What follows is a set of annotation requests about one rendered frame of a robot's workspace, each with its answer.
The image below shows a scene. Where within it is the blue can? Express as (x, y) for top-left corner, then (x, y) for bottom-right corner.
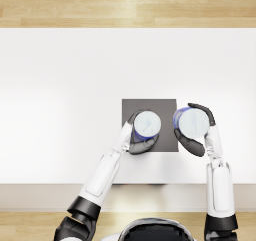
(130, 110), (163, 144)
(172, 106), (211, 140)

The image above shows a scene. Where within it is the dark grey square mat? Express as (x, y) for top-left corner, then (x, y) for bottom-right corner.
(121, 98), (179, 153)

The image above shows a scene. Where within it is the dark round robot body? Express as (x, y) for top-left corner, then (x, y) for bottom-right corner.
(99, 217), (198, 241)

